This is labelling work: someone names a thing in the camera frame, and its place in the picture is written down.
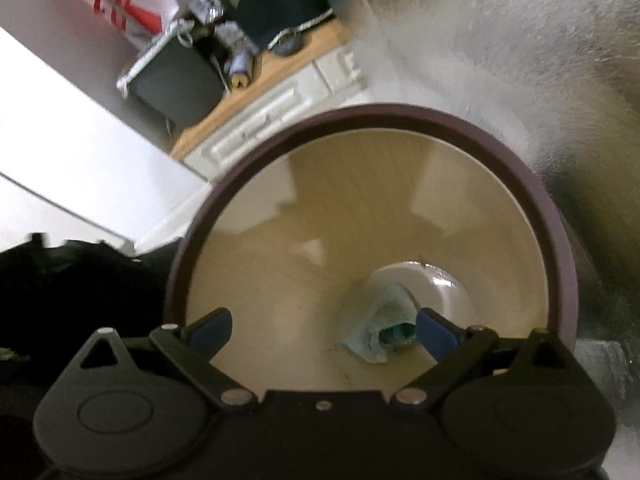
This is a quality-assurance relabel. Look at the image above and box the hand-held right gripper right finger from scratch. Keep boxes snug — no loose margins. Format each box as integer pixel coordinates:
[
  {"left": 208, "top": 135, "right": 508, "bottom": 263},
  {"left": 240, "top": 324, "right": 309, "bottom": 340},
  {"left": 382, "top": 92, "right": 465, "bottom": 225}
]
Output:
[{"left": 392, "top": 307, "right": 578, "bottom": 407}]

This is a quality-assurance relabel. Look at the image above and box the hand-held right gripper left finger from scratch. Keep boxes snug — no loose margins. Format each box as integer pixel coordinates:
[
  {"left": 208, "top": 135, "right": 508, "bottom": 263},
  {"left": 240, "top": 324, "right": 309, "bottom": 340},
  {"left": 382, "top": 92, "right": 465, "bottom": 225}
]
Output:
[{"left": 80, "top": 307, "right": 259, "bottom": 409}]

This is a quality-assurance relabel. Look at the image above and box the pale wrapper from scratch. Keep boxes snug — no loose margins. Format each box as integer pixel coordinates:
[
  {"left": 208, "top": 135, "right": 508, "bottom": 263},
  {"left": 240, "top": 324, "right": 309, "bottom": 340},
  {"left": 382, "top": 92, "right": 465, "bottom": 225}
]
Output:
[{"left": 342, "top": 282, "right": 419, "bottom": 364}]

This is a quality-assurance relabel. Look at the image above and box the brown rimmed beige waste bin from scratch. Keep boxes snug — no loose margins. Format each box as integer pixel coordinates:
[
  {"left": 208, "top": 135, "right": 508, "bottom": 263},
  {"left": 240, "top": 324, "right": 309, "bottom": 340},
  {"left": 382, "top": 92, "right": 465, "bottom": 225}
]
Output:
[{"left": 164, "top": 105, "right": 583, "bottom": 396}]

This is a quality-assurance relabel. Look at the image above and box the black bag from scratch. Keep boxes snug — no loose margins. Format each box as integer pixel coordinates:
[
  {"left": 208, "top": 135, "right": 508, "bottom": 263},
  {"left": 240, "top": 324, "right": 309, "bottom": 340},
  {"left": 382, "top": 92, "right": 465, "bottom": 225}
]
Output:
[{"left": 0, "top": 232, "right": 178, "bottom": 413}]

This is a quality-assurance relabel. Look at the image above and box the wooden topped white drawer cabinet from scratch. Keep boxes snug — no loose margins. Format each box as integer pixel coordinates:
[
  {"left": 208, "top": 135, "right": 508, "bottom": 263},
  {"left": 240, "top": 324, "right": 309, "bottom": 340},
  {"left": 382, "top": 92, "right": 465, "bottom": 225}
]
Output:
[{"left": 170, "top": 14, "right": 372, "bottom": 182}]

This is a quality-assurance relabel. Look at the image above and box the grey bin with white liner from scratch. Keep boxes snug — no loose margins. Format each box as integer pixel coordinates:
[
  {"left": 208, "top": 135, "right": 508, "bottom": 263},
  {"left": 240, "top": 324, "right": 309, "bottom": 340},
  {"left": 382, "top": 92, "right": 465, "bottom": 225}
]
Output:
[{"left": 116, "top": 19, "right": 227, "bottom": 140}]

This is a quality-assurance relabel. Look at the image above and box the spray can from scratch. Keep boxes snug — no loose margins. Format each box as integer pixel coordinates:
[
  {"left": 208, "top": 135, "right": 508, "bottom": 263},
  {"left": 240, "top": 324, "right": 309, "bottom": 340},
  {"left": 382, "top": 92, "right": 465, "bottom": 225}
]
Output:
[{"left": 227, "top": 52, "right": 254, "bottom": 89}]

